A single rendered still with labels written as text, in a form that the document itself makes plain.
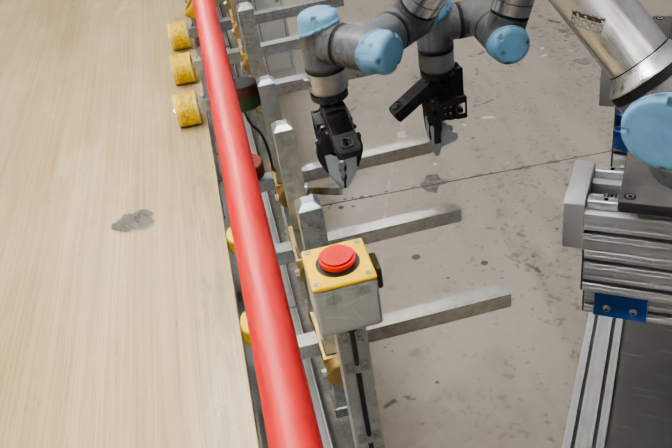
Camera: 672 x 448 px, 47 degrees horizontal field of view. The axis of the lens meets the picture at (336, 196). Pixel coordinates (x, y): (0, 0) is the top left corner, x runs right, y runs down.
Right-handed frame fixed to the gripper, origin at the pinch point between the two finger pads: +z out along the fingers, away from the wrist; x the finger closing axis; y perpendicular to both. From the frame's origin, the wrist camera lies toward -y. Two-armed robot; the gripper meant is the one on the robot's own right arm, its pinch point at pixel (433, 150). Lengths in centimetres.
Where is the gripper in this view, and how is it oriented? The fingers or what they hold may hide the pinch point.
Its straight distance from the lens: 174.9
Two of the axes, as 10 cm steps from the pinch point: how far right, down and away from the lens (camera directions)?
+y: 9.7, -2.3, 1.0
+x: -2.1, -5.2, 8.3
